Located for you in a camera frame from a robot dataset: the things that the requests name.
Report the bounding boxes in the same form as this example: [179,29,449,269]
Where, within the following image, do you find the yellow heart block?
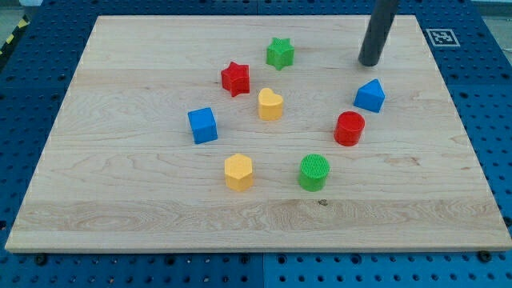
[258,88,284,121]

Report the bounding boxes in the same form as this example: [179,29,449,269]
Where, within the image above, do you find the red star block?
[221,62,250,97]

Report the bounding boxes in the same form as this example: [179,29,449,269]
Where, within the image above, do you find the green star block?
[266,38,294,70]

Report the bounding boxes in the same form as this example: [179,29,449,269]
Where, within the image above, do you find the light wooden board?
[6,16,511,253]

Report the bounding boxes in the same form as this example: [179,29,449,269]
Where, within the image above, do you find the yellow hexagon block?
[224,154,254,192]

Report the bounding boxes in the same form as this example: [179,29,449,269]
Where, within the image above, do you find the blue cube block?
[187,107,218,144]

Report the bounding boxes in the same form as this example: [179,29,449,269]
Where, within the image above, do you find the green cylinder block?
[298,154,330,192]

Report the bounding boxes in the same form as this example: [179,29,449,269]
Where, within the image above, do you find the red cylinder block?
[334,111,366,146]

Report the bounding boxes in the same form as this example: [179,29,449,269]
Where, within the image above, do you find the blue triangular prism block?
[353,79,386,113]

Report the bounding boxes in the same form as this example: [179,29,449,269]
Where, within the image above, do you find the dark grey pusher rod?
[358,0,399,66]

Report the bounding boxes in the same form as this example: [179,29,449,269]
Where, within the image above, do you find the white fiducial marker tag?
[426,28,460,47]

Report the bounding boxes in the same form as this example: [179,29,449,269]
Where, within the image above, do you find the black yellow hazard tape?
[1,14,30,58]

